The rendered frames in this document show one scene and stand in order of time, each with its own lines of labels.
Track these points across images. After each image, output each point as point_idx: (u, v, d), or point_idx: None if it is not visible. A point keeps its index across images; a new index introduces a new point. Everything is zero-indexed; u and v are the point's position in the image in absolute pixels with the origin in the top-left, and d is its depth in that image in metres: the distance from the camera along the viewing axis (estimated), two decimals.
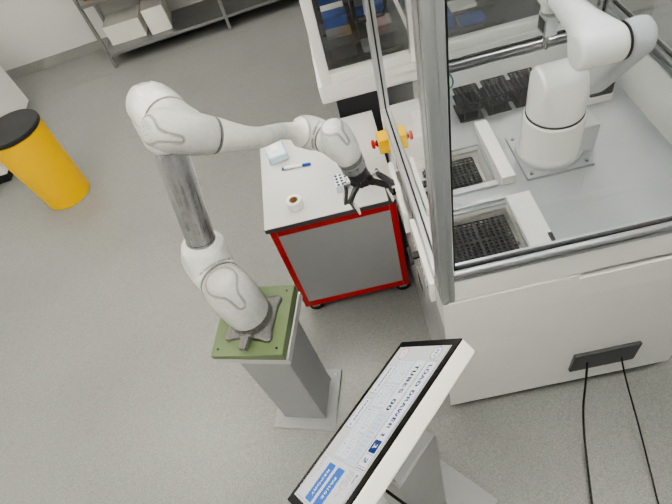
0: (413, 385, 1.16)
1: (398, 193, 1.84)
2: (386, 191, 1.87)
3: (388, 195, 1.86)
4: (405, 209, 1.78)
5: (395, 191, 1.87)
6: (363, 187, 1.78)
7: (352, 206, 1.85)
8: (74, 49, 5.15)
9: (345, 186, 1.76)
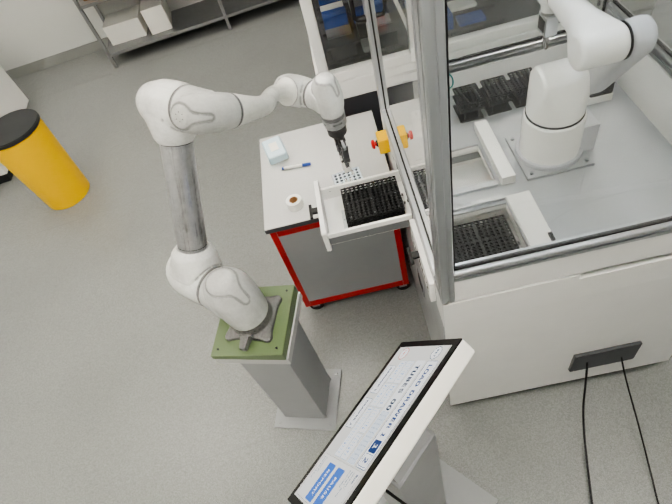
0: (413, 385, 1.16)
1: (319, 212, 1.86)
2: (309, 210, 1.90)
3: (310, 214, 1.89)
4: (324, 229, 1.80)
5: (318, 210, 1.89)
6: (337, 143, 1.95)
7: (341, 157, 2.03)
8: (74, 49, 5.15)
9: None
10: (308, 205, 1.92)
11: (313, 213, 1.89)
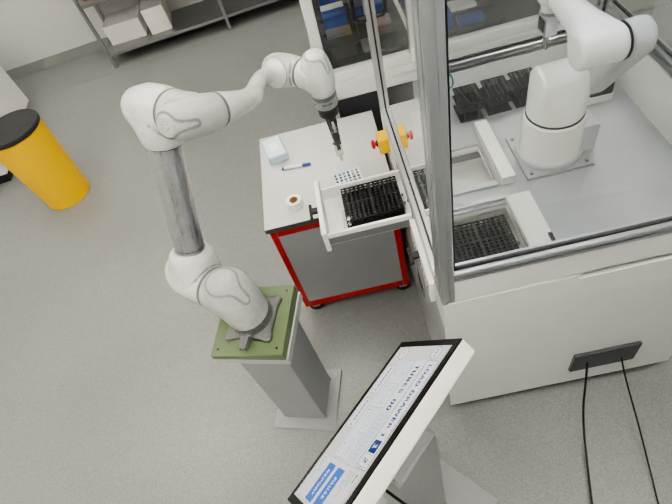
0: (413, 385, 1.16)
1: (319, 212, 1.86)
2: (309, 210, 1.90)
3: (310, 214, 1.89)
4: (324, 229, 1.80)
5: (318, 210, 1.89)
6: None
7: (334, 141, 1.96)
8: (74, 49, 5.15)
9: None
10: (308, 205, 1.92)
11: (313, 213, 1.89)
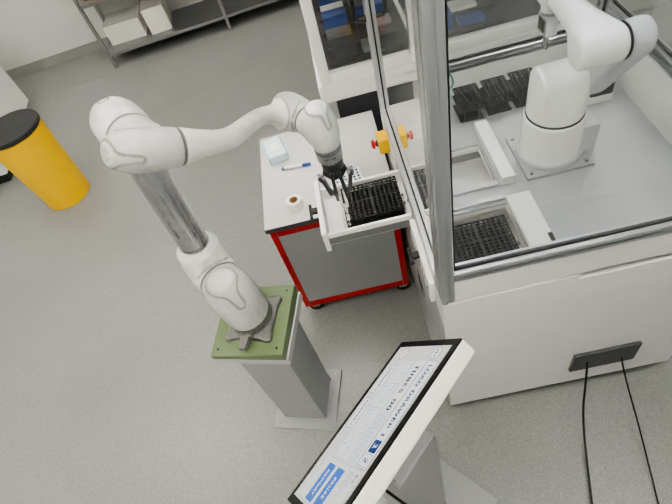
0: (413, 385, 1.16)
1: (319, 212, 1.86)
2: (309, 210, 1.90)
3: (310, 214, 1.89)
4: (324, 229, 1.80)
5: (318, 210, 1.89)
6: (335, 179, 1.71)
7: (337, 198, 1.78)
8: (74, 49, 5.15)
9: (319, 179, 1.69)
10: (308, 205, 1.92)
11: (313, 213, 1.89)
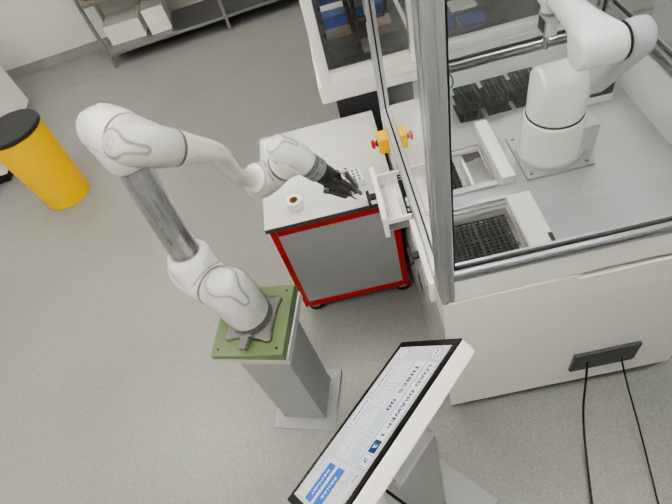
0: (413, 385, 1.16)
1: (378, 198, 1.84)
2: (367, 196, 1.88)
3: (368, 200, 1.87)
4: (385, 214, 1.79)
5: (375, 196, 1.87)
6: (337, 185, 1.80)
7: (353, 197, 1.86)
8: (74, 49, 5.15)
9: (323, 192, 1.81)
10: (365, 191, 1.90)
11: (371, 199, 1.87)
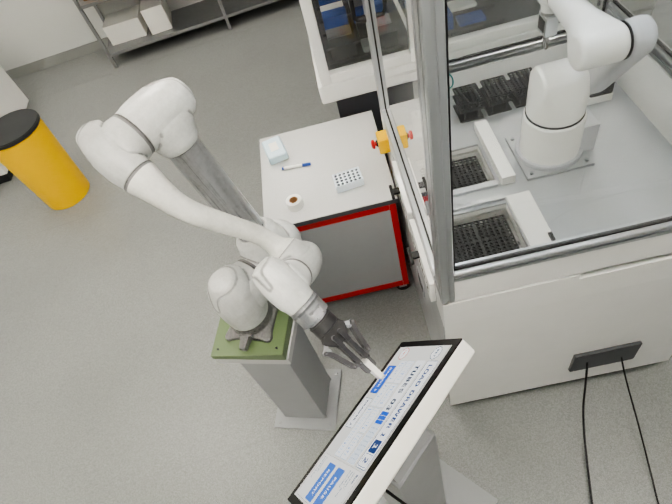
0: (413, 385, 1.16)
1: (402, 192, 1.83)
2: (390, 190, 1.87)
3: (392, 194, 1.86)
4: (410, 208, 1.78)
5: (399, 190, 1.87)
6: (342, 342, 1.31)
7: (365, 368, 1.32)
8: (74, 49, 5.15)
9: (324, 353, 1.28)
10: (388, 185, 1.89)
11: (395, 193, 1.87)
